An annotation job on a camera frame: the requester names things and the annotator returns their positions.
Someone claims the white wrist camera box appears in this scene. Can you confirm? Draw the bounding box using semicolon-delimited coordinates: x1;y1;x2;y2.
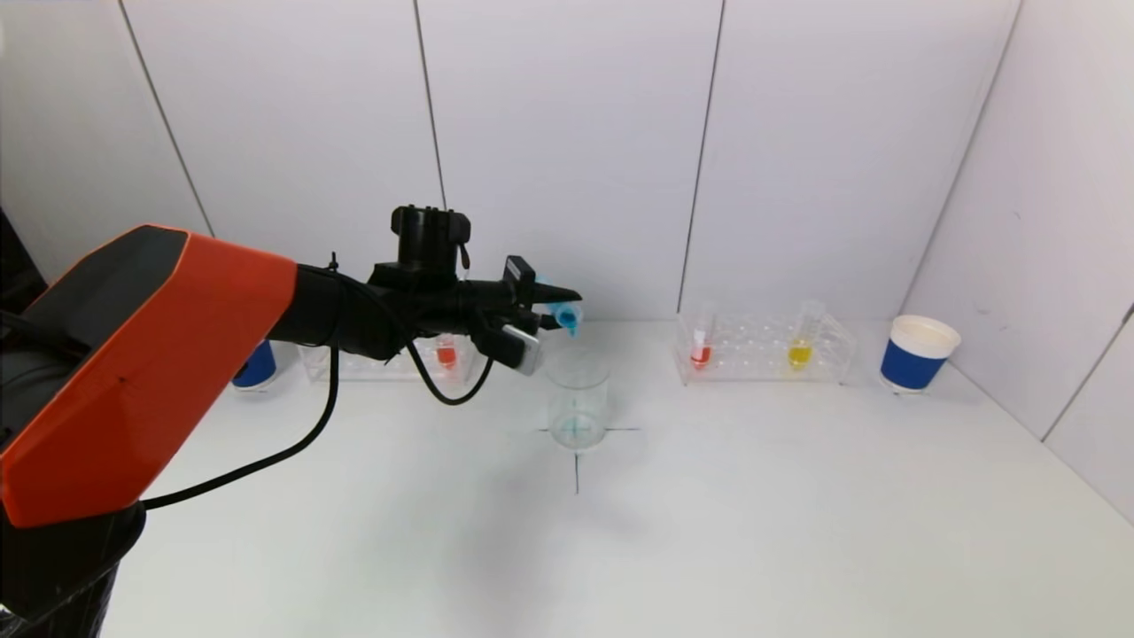
500;323;544;377

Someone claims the blue and white paper cup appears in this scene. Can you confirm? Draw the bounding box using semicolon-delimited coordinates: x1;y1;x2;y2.
879;315;963;394
231;338;278;392

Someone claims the test tube with blue pigment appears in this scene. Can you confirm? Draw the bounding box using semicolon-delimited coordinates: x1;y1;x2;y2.
538;281;586;338

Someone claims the clear acrylic test tube rack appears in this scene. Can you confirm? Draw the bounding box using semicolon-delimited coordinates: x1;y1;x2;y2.
296;330;471;385
672;311;859;387

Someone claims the test tube with yellow pigment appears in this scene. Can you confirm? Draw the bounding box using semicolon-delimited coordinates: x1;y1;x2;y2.
788;299;827;371

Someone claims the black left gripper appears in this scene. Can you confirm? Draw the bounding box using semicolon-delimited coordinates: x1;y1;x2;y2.
459;255;583;333

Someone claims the black plastic-covered robot torso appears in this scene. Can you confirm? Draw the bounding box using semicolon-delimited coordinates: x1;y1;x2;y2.
0;499;149;638

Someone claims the clear glass beaker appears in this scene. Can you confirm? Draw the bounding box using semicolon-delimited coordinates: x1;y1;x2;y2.
544;348;613;452

